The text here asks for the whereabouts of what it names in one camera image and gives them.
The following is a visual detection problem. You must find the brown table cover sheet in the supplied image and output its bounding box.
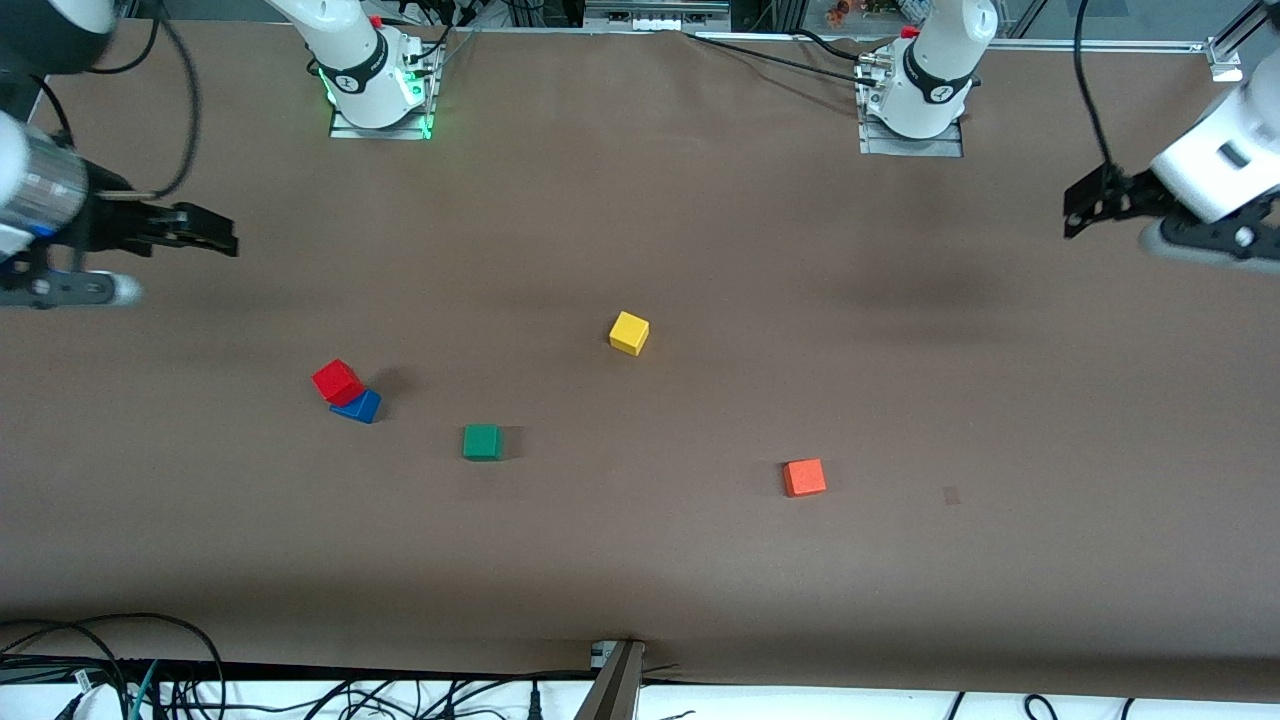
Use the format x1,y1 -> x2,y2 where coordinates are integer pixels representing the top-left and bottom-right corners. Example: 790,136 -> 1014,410
0,20 -> 1280,701

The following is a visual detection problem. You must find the aluminium frame rail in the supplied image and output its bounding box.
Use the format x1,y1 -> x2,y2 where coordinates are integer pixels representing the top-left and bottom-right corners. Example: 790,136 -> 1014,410
975,38 -> 1216,53

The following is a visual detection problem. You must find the grey metal post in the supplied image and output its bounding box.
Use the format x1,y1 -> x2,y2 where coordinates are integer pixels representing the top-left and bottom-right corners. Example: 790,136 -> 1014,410
575,640 -> 646,720

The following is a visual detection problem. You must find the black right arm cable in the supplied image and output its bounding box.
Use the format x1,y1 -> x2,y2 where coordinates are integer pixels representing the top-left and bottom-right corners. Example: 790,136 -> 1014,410
100,0 -> 203,201

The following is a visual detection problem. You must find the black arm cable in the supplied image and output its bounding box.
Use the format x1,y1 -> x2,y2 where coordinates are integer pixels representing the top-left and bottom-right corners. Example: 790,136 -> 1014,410
100,0 -> 203,201
1073,0 -> 1116,171

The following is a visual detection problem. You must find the silver corner bracket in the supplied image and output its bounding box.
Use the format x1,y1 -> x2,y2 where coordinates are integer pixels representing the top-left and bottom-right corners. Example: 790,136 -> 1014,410
1205,38 -> 1246,83

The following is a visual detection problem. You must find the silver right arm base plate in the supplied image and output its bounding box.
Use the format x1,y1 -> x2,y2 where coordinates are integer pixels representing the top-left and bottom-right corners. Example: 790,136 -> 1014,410
330,40 -> 443,141

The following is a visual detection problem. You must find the black base power cable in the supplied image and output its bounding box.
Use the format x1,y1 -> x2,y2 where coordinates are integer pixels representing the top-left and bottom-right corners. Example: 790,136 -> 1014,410
683,30 -> 881,89

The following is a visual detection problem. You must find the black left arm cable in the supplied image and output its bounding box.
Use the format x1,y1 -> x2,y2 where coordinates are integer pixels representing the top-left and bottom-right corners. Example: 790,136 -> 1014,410
1073,0 -> 1116,171

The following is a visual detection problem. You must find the black looped cable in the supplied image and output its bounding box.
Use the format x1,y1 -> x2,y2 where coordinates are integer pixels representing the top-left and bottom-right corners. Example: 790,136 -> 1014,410
0,612 -> 227,720

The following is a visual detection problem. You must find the yellow wooden block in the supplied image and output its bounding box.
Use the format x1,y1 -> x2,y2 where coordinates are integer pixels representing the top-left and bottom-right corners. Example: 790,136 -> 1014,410
609,311 -> 651,357

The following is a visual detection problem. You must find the red wooden block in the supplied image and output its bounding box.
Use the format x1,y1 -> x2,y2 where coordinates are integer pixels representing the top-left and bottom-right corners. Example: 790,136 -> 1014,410
311,359 -> 366,407

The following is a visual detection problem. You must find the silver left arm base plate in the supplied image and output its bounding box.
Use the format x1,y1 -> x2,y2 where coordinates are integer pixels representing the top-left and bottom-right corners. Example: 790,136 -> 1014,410
858,55 -> 966,159

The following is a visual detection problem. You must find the blue wooden block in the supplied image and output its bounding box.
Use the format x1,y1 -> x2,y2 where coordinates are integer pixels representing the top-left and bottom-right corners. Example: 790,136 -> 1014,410
330,388 -> 382,425

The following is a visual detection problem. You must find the teal cable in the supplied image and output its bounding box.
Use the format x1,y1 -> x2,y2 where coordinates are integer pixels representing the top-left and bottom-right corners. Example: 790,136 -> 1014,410
125,660 -> 161,720

